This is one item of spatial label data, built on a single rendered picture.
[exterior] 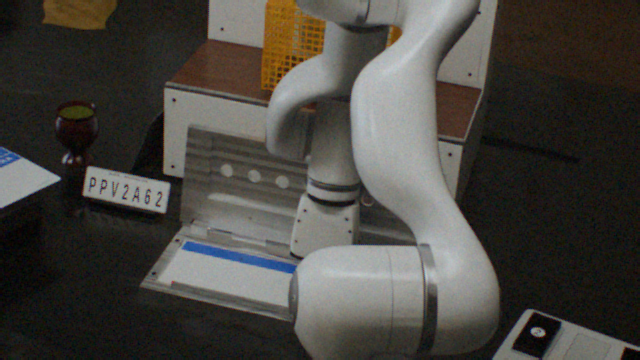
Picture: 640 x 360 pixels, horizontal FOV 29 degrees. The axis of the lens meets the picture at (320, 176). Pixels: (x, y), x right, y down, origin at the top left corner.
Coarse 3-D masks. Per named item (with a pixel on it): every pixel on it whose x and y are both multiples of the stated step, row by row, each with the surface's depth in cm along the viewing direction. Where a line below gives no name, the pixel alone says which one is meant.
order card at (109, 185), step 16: (96, 176) 220; (112, 176) 219; (128, 176) 219; (96, 192) 220; (112, 192) 220; (128, 192) 219; (144, 192) 218; (160, 192) 218; (144, 208) 218; (160, 208) 218
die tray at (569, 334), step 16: (560, 320) 199; (512, 336) 195; (560, 336) 196; (576, 336) 196; (592, 336) 196; (608, 336) 196; (496, 352) 191; (512, 352) 191; (560, 352) 192; (576, 352) 192; (592, 352) 193; (608, 352) 193
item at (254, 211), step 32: (192, 128) 204; (192, 160) 206; (224, 160) 206; (256, 160) 205; (288, 160) 203; (192, 192) 208; (224, 192) 208; (256, 192) 207; (288, 192) 205; (224, 224) 209; (256, 224) 207; (288, 224) 206; (384, 224) 202
